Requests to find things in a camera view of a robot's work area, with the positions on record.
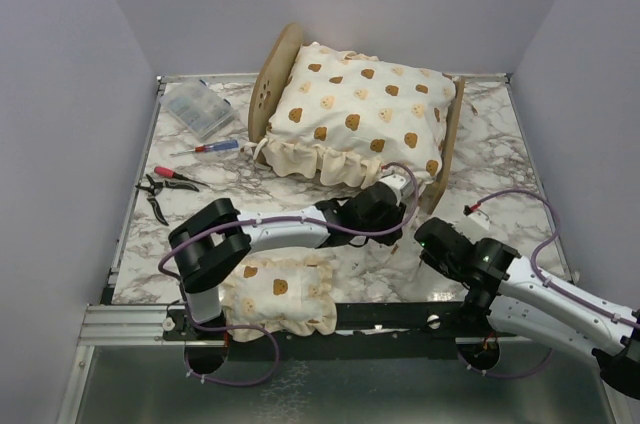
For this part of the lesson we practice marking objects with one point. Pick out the clear plastic screw box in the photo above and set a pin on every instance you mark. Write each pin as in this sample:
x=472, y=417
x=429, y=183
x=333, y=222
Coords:
x=197, y=107

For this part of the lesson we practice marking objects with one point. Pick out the large bear print cushion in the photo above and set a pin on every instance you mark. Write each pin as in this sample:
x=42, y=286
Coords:
x=385, y=129

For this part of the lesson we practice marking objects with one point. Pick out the black front mounting rail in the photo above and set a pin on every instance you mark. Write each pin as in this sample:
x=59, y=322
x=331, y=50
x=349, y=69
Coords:
x=432, y=330

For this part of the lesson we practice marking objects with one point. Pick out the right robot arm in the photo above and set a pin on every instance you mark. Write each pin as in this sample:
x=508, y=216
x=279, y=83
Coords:
x=507, y=292

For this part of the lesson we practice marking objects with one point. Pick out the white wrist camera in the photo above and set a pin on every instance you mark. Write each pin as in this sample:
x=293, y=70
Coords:
x=474, y=217
x=401, y=186

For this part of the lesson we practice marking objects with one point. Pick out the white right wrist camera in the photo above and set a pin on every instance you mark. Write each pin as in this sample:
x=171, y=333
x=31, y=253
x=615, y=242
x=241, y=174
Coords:
x=474, y=217

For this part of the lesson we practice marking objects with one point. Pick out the small bear print pillow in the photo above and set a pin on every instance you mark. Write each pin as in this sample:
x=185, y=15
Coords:
x=279, y=295

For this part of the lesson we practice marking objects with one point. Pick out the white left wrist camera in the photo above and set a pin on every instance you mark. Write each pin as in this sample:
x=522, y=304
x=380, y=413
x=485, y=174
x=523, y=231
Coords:
x=401, y=186

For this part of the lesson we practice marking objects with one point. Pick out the red handled screwdriver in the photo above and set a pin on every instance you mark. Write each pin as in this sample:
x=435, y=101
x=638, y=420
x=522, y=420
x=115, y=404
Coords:
x=171, y=174

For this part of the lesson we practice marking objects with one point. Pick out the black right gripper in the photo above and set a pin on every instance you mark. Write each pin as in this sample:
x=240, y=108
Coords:
x=429, y=258

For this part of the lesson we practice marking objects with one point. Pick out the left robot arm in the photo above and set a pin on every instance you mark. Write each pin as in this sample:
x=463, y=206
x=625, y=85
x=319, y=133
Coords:
x=208, y=246

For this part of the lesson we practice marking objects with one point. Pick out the blue handled screwdriver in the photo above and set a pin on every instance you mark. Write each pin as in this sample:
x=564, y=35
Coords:
x=226, y=145

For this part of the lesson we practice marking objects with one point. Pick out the wooden pet bed frame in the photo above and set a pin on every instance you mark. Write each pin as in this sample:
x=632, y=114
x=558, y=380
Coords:
x=340, y=116

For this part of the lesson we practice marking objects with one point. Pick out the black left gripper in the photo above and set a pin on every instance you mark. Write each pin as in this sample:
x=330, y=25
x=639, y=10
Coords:
x=395, y=216

